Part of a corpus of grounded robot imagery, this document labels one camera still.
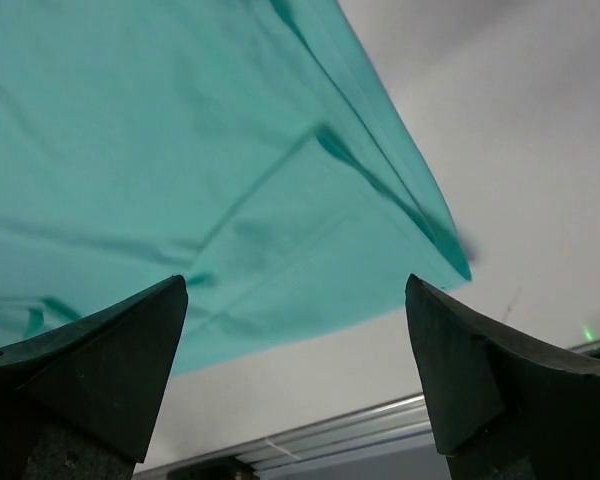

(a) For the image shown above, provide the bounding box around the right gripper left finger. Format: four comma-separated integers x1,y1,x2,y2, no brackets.
0,275,188,479

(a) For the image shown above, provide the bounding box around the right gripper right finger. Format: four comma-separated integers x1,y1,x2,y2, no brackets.
405,275,600,479

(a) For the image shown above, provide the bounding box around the teal t-shirt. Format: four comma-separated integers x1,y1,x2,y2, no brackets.
0,1,471,374

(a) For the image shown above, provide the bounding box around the aluminium front rail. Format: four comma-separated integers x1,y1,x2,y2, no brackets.
129,334,600,480

